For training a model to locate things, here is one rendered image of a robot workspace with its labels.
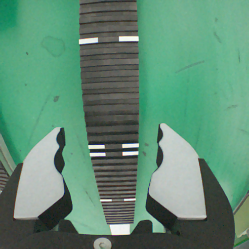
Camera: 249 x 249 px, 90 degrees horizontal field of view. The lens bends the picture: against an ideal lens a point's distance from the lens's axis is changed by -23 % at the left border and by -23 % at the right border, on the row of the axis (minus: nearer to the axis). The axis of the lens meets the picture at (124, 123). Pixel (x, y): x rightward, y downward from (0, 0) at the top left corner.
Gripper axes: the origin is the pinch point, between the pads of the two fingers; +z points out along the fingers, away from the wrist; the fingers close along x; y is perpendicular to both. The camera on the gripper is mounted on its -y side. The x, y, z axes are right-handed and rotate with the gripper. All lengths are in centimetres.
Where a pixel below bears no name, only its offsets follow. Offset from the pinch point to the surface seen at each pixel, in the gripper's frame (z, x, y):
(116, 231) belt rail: 2.6, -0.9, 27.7
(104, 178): 2.0, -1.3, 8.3
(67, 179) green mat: 5.6, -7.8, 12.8
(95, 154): 2.0, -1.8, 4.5
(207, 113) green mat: 5.6, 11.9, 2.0
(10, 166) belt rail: 4.6, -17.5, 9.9
